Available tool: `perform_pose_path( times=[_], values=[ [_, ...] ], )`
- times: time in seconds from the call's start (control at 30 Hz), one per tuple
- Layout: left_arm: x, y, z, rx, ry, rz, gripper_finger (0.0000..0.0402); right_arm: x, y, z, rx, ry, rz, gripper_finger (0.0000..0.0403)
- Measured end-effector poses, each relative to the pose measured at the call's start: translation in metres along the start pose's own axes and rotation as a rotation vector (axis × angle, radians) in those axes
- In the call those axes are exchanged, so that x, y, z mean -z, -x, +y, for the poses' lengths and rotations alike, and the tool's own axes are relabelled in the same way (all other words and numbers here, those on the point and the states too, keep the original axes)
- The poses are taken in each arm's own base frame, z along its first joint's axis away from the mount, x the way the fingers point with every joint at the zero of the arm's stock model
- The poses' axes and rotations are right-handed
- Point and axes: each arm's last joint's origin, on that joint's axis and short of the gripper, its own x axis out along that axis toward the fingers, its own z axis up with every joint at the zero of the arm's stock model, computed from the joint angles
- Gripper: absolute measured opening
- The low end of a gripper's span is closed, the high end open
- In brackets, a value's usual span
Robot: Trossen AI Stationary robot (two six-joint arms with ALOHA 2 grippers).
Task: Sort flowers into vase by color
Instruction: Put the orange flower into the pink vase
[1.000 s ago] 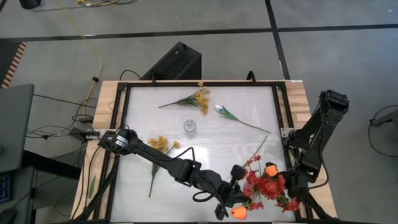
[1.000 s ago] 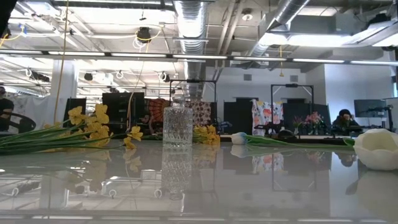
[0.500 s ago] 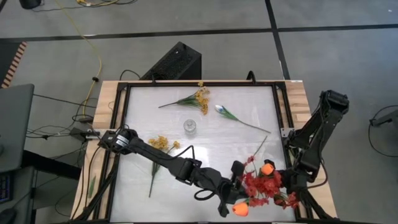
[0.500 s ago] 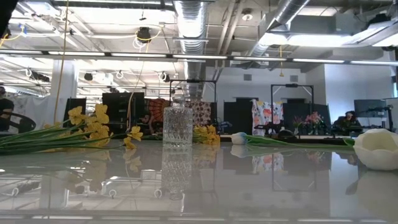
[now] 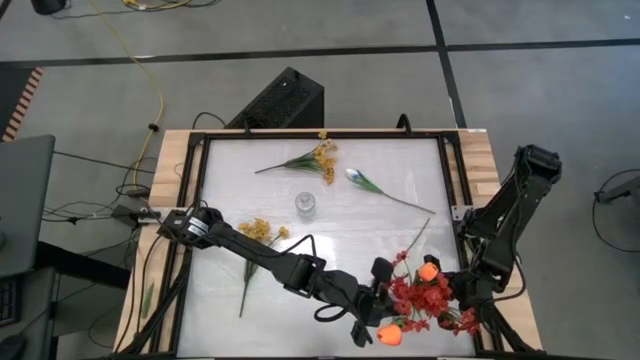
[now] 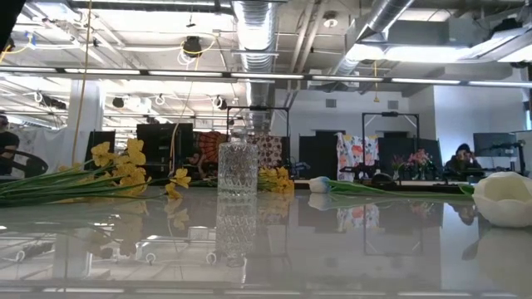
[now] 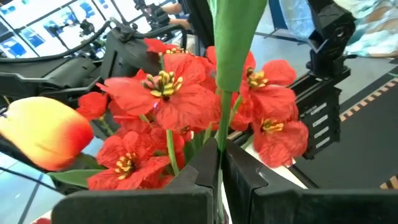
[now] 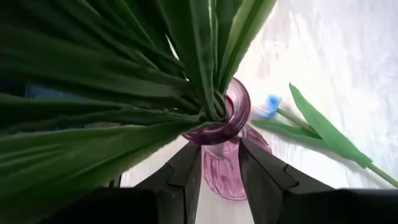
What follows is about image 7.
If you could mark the person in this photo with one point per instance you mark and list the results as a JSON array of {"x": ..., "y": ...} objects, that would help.
[{"x": 177, "y": 21}]

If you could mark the red artificial flower bunch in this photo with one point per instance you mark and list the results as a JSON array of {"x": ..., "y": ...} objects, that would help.
[
  {"x": 186, "y": 105},
  {"x": 273, "y": 93}
]

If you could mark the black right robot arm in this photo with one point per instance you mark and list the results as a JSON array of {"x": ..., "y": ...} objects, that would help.
[{"x": 323, "y": 118}]

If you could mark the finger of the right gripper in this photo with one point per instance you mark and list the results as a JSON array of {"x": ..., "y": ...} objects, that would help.
[
  {"x": 46, "y": 67},
  {"x": 62, "y": 88}
]

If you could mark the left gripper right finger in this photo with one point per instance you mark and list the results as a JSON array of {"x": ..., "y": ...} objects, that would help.
[{"x": 280, "y": 205}]

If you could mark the black mat striped edge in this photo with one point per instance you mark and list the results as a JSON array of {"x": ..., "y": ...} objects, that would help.
[{"x": 367, "y": 140}]

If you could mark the orange artificial tulip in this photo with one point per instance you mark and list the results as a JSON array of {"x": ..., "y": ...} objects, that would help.
[{"x": 40, "y": 133}]

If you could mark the teal patterned cloth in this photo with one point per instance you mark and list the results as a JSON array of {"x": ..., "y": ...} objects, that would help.
[{"x": 373, "y": 31}]

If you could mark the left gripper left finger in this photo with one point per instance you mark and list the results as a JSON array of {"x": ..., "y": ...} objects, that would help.
[{"x": 140, "y": 205}]

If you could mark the long green foreground stem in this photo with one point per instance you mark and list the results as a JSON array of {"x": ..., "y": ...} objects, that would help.
[{"x": 233, "y": 46}]

